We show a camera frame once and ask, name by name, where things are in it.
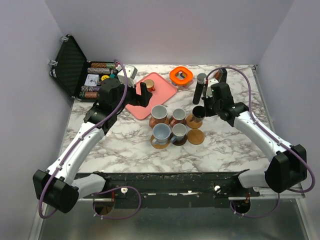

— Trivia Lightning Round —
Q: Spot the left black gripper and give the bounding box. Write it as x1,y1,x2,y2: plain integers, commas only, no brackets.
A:
113,79,153,113

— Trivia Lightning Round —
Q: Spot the small tan cup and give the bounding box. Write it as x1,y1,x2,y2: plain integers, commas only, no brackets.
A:
144,79,156,92

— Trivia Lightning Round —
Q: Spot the pink mug front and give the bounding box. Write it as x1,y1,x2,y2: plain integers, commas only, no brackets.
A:
151,105,168,120

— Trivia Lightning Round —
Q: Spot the pink mug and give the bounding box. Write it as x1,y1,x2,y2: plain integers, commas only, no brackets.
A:
169,108,186,127
151,105,168,120

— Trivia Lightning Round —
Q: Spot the black gold mug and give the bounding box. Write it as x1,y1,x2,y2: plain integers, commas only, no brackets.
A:
191,105,206,123

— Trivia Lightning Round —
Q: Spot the large woven rattan coaster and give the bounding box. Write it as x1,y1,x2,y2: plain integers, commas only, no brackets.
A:
149,117,170,129

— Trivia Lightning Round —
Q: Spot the light wood coaster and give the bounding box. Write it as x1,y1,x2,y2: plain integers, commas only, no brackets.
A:
187,129,205,145
186,114,203,129

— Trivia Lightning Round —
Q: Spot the pink mug back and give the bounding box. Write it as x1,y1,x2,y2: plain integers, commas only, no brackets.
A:
169,108,186,127

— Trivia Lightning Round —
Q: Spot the light blue mug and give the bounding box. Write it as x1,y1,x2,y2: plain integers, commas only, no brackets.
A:
151,123,171,145

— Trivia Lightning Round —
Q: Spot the grey mug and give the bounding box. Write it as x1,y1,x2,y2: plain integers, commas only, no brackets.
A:
170,123,187,143

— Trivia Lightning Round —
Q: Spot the small woven rattan coaster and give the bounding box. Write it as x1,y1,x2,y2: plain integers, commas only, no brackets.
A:
150,135,170,150

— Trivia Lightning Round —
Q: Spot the dark wood coaster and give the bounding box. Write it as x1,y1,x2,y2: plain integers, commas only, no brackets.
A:
169,134,188,146

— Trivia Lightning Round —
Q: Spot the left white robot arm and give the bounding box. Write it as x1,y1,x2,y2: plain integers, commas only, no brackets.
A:
32,78,152,219

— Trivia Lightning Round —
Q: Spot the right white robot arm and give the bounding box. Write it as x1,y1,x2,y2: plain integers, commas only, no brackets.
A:
202,82,307,196

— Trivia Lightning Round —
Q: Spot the pink serving tray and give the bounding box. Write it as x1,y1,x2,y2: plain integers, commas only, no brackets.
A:
125,72,177,120

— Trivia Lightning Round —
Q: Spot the orange lid container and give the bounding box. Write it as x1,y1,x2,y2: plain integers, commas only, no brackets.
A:
169,66,194,88

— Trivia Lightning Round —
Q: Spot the black poker chip case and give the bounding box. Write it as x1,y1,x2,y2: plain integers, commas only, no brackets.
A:
49,34,118,102

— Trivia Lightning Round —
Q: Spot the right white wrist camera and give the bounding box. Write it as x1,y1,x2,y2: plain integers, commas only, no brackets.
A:
203,78,218,98

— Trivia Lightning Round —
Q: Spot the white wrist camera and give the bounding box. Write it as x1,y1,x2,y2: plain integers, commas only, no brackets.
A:
116,64,138,88
203,78,218,98

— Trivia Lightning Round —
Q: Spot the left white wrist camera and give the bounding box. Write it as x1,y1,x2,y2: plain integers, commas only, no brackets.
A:
116,64,138,88

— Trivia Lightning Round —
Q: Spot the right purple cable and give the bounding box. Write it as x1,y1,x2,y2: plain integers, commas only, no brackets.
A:
204,66,316,218

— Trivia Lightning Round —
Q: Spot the purple cable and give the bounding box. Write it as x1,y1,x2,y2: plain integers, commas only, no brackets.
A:
204,66,316,218
37,59,142,220

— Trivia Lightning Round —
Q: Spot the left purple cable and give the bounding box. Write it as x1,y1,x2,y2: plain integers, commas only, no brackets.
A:
37,59,142,220

